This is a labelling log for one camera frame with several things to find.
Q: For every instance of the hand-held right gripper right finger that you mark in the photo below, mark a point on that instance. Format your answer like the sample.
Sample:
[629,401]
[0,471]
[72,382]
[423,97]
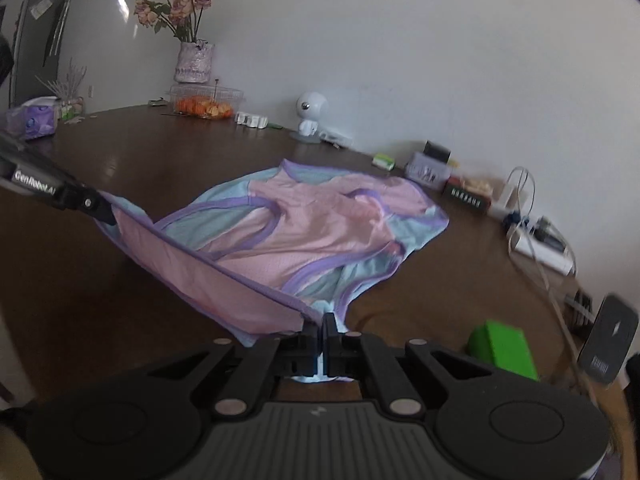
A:
[328,342]

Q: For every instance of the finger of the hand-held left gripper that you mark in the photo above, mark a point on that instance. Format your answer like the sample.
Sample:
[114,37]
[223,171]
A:
[89,202]

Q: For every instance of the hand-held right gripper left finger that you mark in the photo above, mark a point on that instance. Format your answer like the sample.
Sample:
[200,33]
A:
[312,342]

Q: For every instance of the pink blue purple tank top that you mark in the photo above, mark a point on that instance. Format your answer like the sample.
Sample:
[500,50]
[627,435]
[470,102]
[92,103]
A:
[310,230]

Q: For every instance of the purple tissue pack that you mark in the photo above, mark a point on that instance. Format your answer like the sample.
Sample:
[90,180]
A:
[32,120]

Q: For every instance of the white dried twigs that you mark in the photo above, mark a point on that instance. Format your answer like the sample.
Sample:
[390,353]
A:
[67,82]

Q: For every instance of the grey refrigerator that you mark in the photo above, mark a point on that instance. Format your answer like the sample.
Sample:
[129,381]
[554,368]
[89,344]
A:
[35,50]

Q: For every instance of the clear container of oranges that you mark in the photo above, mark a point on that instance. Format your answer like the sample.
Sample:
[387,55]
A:
[205,105]

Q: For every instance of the lilac textured vase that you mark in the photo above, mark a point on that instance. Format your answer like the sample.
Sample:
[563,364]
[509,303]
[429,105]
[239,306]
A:
[194,62]

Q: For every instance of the green long box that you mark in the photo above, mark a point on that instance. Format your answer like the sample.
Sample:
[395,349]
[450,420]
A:
[505,350]

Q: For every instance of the white ribbed small device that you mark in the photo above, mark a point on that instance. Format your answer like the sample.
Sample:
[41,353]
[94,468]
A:
[251,120]

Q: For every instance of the small green white box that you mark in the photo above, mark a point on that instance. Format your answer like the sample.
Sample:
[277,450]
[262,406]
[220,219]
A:
[384,161]

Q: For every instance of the printed tin box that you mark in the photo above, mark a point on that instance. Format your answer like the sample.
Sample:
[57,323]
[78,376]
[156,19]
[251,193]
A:
[425,175]

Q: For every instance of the black lettered sign box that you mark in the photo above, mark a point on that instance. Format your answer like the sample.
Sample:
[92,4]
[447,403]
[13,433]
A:
[467,200]

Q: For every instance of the white flat adapter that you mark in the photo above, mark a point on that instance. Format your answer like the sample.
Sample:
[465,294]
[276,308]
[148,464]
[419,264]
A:
[334,138]

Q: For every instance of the pink artificial roses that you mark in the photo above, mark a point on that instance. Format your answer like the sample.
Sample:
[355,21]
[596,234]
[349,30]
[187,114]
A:
[175,7]

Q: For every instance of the beige wrapped snack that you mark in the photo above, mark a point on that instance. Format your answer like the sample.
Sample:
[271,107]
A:
[477,185]

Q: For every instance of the black charger block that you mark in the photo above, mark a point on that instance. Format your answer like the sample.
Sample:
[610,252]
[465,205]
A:
[436,152]

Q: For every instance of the white power strip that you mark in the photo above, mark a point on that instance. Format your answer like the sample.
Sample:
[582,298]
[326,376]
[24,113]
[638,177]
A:
[542,255]

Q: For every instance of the black adapter on strip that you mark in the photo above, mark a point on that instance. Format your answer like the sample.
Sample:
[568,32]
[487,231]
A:
[549,232]

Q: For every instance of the white wall charger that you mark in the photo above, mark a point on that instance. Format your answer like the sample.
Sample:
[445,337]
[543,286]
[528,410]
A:
[506,200]

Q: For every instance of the white round-headed camera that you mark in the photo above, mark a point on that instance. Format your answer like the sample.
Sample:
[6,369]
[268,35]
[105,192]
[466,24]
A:
[307,110]

